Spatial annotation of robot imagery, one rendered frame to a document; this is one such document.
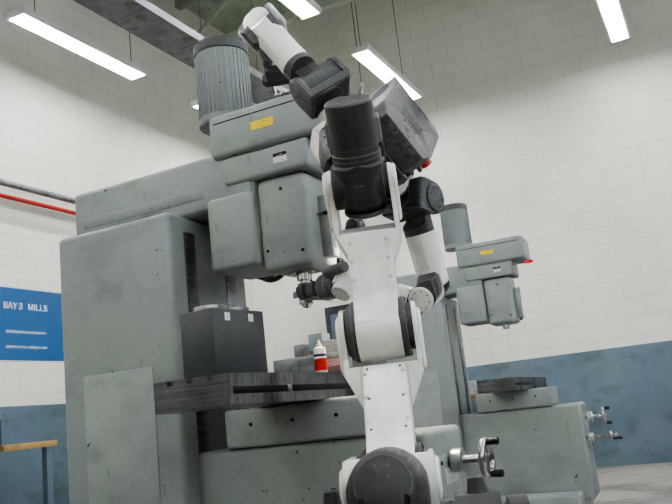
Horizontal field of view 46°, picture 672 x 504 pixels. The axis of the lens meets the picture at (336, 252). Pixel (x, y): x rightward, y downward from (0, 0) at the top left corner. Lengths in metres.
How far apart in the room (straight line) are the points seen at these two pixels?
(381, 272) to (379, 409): 0.32
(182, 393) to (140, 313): 0.72
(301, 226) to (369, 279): 0.76
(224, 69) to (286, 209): 0.61
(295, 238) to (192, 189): 0.46
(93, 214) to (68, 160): 5.17
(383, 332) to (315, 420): 0.68
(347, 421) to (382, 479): 0.94
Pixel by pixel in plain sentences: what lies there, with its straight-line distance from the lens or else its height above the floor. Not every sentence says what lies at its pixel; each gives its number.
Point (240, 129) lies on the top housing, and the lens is 2.73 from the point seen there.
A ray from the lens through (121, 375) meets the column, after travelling 2.76.
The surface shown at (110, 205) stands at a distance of 3.04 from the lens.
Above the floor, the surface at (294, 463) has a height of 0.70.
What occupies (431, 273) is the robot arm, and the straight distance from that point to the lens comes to 2.30.
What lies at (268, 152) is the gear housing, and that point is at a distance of 2.66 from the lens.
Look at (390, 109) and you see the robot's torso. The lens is 2.04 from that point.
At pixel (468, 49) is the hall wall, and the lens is 9.94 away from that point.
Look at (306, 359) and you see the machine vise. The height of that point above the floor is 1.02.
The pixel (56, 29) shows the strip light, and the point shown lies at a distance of 7.39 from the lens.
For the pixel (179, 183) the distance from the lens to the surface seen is 2.86.
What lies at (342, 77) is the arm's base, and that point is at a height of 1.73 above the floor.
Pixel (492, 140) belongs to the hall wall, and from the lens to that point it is 9.49.
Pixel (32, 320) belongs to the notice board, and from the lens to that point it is 7.50.
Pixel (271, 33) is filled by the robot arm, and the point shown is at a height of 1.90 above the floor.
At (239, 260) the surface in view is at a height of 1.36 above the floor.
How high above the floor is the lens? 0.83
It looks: 12 degrees up
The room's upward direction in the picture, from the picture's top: 6 degrees counter-clockwise
